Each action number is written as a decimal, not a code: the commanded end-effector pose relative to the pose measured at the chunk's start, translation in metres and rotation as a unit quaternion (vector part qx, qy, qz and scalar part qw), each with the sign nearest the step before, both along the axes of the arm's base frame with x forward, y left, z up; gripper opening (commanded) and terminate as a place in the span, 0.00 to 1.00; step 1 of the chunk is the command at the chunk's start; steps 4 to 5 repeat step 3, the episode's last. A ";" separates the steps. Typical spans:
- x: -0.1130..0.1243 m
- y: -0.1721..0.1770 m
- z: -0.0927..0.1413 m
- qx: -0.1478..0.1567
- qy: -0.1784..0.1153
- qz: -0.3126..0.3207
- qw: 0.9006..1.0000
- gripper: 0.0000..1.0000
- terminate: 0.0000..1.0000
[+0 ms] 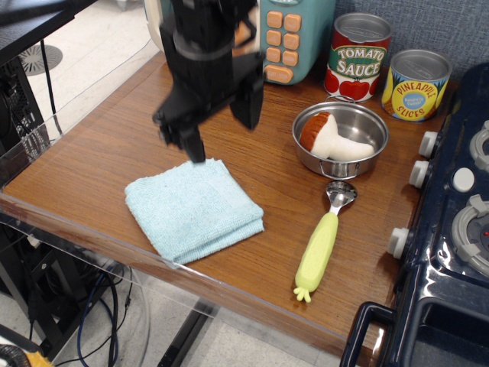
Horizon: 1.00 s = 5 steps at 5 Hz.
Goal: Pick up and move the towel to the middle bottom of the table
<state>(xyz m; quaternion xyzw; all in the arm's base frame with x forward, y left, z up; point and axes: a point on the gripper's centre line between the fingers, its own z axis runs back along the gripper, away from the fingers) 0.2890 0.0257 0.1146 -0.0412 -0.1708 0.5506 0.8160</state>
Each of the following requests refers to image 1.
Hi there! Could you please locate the spoon with green handle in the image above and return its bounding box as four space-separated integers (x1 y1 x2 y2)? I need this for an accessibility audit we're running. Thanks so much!
293 180 358 303

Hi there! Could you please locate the tomato sauce can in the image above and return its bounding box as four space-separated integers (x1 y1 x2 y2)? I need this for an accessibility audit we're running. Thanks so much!
324 12 393 102

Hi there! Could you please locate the small steel pot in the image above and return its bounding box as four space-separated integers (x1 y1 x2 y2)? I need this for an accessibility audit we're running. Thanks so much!
292 101 389 180

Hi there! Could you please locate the white stove knob upper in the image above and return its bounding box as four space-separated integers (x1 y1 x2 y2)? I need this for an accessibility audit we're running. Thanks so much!
418 131 438 158

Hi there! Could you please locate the pineapple slices can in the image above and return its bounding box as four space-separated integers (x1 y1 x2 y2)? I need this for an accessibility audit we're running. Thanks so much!
381 49 452 122

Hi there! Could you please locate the white stove knob lower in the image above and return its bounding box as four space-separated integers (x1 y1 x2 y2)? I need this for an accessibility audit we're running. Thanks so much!
387 228 409 259

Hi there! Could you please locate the clear acrylic table guard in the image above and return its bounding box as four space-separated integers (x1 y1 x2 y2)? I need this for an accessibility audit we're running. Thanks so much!
1 54 366 349

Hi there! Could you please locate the black table leg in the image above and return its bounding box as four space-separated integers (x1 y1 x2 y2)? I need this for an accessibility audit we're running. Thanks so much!
157 310 209 367

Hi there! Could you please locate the light blue towel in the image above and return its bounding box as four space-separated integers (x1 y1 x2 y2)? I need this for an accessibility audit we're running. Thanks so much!
125 159 264 265

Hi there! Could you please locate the toy microwave oven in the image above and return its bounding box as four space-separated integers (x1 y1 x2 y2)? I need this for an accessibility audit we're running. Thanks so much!
144 1 335 85

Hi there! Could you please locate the black cable under table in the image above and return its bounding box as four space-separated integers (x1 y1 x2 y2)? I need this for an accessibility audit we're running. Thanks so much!
57 267 134 367

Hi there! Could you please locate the white stove knob middle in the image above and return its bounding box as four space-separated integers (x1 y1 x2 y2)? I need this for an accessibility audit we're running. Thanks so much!
409 161 429 189

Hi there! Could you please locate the plush mushroom toy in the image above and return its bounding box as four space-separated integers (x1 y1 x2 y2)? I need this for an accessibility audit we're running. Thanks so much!
300 112 375 161

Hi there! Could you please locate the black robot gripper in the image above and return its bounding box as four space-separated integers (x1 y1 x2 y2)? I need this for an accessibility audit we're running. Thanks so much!
154 1 264 163

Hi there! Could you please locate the black desk at left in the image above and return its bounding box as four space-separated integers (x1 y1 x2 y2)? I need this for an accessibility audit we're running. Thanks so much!
1 0 95 65

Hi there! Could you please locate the white stove knob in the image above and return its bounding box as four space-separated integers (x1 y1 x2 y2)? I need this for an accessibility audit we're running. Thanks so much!
409 161 429 189
418 131 438 158
387 228 409 259

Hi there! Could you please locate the black computer tower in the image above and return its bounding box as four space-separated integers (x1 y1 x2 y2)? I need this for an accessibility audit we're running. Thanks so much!
1 57 49 156

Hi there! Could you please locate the dark blue toy stove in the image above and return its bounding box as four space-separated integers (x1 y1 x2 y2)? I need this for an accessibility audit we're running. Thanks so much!
341 63 488 366

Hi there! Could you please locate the blue cable under table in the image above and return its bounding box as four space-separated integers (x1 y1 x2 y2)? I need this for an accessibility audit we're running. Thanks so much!
76 273 119 367

